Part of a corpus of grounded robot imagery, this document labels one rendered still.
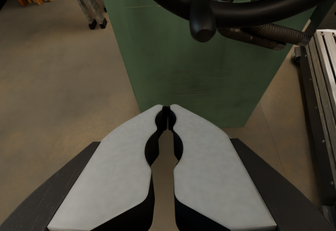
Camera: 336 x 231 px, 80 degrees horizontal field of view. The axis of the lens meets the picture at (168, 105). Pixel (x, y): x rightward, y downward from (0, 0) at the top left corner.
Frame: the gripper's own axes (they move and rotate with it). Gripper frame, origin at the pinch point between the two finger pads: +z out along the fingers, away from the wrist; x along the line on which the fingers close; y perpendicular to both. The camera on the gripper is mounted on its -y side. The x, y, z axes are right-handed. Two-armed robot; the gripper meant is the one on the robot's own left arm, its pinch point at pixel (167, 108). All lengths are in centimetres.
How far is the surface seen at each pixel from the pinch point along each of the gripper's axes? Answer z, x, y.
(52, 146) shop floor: 59, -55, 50
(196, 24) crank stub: 8.5, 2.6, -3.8
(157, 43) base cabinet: 40.0, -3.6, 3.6
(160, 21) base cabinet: 36.9, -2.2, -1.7
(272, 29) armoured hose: 24.0, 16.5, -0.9
